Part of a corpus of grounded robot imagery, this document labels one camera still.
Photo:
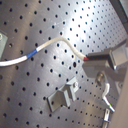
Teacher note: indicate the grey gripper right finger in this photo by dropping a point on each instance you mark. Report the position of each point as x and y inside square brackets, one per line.
[115, 55]

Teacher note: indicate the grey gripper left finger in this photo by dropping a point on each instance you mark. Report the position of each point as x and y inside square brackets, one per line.
[92, 68]

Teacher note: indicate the silver bolt on gripper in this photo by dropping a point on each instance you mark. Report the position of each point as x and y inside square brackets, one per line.
[100, 79]

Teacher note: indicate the grey clip at left edge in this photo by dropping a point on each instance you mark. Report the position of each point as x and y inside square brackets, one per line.
[3, 41]

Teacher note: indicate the grey metal cable clip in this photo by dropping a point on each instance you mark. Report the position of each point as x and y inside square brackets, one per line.
[63, 95]

